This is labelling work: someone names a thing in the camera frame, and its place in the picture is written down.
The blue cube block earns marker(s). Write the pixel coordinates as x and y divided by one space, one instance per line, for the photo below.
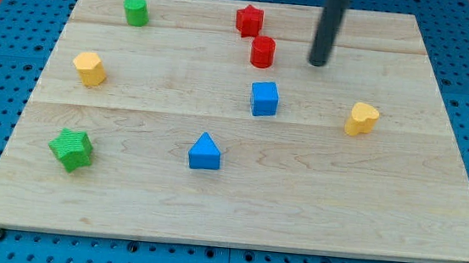
264 98

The yellow hexagon block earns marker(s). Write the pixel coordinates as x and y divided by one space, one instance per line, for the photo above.
90 68

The blue triangle block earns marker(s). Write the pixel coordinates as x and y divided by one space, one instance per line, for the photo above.
204 154

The light wooden board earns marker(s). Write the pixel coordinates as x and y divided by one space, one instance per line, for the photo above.
293 182

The red cylinder block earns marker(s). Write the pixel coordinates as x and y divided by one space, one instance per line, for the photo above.
262 52

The red star block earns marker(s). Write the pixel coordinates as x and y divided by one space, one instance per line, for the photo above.
249 21

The yellow heart block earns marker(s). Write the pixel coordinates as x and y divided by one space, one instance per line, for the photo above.
362 119

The green cylinder block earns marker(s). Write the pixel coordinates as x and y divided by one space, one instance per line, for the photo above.
136 12

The green star block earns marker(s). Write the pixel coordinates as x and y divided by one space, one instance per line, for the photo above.
72 148

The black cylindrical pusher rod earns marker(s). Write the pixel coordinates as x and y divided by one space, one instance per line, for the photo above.
326 31

